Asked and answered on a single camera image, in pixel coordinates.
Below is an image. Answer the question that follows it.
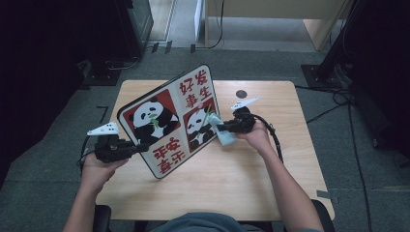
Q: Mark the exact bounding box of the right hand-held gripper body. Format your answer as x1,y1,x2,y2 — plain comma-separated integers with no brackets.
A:
230,96,260,134

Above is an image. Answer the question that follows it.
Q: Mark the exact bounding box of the black stand base plate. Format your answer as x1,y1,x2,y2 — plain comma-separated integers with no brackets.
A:
82,59,123,87

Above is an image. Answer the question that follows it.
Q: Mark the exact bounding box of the light blue cloth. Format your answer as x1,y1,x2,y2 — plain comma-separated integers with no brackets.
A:
207,113,237,147

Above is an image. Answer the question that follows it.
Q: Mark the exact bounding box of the black metal stand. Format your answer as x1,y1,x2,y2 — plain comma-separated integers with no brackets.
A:
301,0,364,90

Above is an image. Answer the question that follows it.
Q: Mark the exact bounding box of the black chair armrest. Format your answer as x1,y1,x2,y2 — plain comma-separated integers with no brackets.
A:
309,198,337,232
93,204,112,232

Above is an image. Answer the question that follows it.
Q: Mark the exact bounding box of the black hanging cable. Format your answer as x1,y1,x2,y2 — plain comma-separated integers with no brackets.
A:
192,0,225,50

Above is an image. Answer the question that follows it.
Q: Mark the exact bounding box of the grey tape strip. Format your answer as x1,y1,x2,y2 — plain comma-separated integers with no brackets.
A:
316,189,340,205

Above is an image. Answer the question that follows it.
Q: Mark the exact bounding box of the person's right hand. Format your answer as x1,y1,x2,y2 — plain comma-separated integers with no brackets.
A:
235,120,275,156

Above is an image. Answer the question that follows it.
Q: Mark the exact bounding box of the light wooden desk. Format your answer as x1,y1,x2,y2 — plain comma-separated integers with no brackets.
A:
204,0,354,52

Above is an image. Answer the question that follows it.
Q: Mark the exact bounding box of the panda print sign board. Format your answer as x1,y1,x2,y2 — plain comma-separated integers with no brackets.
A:
116,63,223,180

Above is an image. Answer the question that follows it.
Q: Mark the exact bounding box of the left hand-held gripper black cable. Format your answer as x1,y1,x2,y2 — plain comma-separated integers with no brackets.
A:
76,134,95,177

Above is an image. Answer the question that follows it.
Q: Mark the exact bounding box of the grey floor cable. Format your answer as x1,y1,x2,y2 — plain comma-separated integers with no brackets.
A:
106,56,142,72

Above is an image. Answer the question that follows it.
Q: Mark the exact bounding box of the person's left hand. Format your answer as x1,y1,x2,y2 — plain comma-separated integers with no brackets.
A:
80,153,130,194

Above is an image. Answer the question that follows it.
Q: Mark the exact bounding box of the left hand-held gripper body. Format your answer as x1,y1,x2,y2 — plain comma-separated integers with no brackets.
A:
86,121,132,163

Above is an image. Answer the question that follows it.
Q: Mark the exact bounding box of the long black floor cable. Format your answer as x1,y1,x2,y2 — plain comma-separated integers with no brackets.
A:
294,84,374,232

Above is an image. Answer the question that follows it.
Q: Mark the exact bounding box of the black computer case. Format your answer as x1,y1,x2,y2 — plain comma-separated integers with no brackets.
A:
126,0,155,60

